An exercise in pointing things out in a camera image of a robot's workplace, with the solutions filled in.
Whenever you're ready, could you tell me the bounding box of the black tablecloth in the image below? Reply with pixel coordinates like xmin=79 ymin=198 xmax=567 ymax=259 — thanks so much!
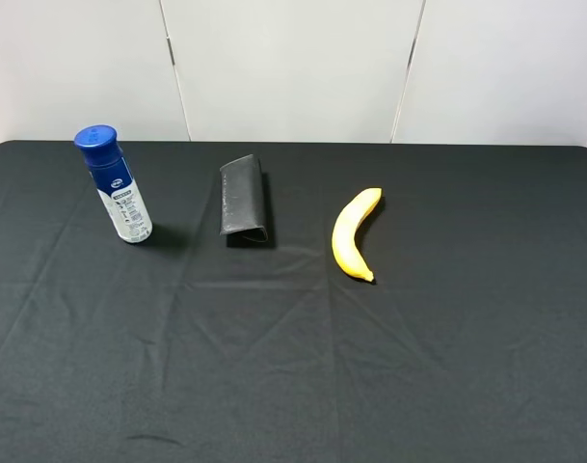
xmin=0 ymin=141 xmax=587 ymax=462

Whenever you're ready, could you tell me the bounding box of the blue and white bottle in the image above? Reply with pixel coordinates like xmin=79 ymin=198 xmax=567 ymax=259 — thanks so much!
xmin=74 ymin=124 xmax=153 ymax=243

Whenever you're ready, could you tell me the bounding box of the yellow banana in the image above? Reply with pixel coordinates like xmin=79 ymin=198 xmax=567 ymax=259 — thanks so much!
xmin=332 ymin=187 xmax=383 ymax=283

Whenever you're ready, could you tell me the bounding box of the black folded wallet case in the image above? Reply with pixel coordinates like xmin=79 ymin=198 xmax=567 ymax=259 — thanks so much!
xmin=220 ymin=154 xmax=268 ymax=242

